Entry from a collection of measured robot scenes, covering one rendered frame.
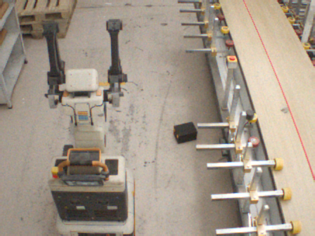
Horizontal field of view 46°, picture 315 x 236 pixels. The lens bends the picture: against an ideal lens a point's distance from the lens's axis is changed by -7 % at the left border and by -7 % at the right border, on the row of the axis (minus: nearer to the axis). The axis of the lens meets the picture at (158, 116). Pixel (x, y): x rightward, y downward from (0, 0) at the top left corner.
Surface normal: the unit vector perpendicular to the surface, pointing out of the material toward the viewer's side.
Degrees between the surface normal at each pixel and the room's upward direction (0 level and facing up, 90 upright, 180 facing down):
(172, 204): 0
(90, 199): 90
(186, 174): 0
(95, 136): 82
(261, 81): 0
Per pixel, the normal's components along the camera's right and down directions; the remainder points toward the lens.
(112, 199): 0.04, 0.69
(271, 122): 0.01, -0.72
